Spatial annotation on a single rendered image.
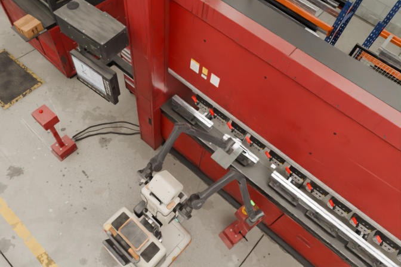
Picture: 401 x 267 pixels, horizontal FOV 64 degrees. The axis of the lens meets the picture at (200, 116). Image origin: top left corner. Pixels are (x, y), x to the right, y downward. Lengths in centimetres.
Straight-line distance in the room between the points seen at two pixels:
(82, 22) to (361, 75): 190
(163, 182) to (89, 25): 125
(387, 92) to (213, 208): 239
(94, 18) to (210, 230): 247
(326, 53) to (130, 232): 196
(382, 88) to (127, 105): 319
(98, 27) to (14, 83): 264
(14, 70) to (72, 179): 189
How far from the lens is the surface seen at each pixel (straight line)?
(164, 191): 239
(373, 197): 250
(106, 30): 247
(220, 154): 294
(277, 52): 197
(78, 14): 262
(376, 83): 206
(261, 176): 307
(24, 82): 492
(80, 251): 376
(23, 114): 463
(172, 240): 340
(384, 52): 368
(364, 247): 314
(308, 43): 207
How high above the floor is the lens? 361
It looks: 57 degrees down
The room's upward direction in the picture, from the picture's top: 11 degrees clockwise
